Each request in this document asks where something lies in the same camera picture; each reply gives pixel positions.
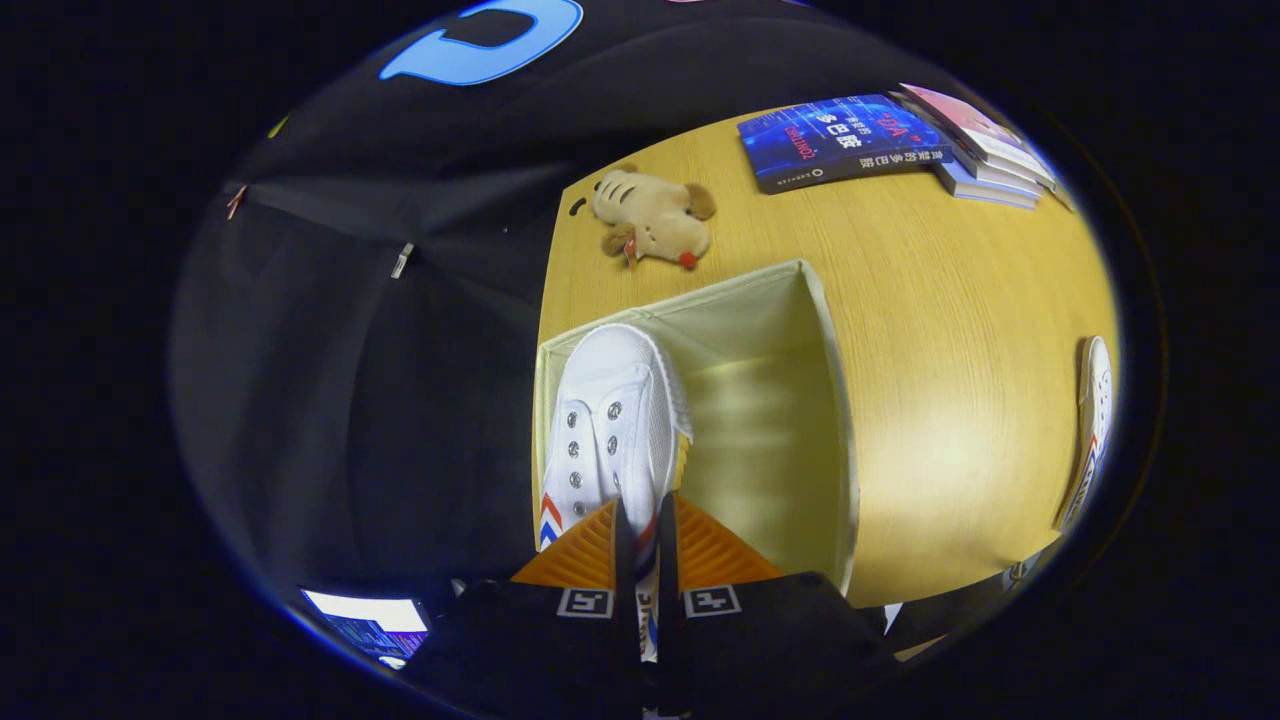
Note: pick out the pale blue edged book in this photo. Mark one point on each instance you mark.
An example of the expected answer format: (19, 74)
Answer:
(985, 193)

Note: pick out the tan plush dog toy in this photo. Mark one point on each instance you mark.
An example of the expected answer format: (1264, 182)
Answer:
(650, 215)

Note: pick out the white canvas shoe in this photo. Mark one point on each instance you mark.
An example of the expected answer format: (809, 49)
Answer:
(1095, 420)
(620, 400)

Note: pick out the white paperback book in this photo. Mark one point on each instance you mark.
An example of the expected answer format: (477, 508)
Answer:
(1000, 172)

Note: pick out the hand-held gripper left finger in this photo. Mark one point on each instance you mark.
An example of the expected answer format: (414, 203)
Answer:
(625, 620)

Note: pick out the brown fabric storage box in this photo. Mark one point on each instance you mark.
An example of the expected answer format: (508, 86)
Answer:
(770, 420)

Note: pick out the computer monitor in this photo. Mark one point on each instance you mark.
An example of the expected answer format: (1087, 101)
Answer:
(365, 612)

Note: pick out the silver metal clip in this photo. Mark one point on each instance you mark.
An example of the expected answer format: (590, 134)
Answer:
(402, 260)

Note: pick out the dark blue book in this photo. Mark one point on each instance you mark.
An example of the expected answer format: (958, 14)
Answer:
(840, 140)

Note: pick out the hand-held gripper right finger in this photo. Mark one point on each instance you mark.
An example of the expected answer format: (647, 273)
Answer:
(668, 620)

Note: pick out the pink cover book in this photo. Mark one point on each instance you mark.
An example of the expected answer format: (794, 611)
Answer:
(965, 120)

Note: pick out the pink clothes peg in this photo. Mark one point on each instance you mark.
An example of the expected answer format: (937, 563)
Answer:
(235, 200)

